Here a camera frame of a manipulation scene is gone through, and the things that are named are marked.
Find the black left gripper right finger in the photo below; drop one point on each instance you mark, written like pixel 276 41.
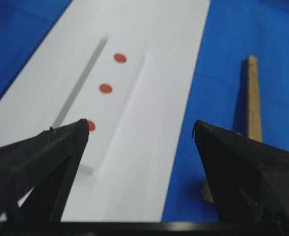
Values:
pixel 249 180

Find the red dot mark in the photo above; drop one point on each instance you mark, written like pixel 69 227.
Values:
pixel 91 125
pixel 120 58
pixel 105 88

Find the red dot mark middle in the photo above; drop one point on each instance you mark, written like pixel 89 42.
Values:
pixel 105 88

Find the white rectangular board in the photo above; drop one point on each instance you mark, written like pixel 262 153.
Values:
pixel 126 167

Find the blue table cloth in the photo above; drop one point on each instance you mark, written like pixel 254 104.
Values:
pixel 234 29

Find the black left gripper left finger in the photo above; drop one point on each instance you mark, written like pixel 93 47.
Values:
pixel 36 176

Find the wooden mallet hammer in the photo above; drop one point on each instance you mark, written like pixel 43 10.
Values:
pixel 252 111

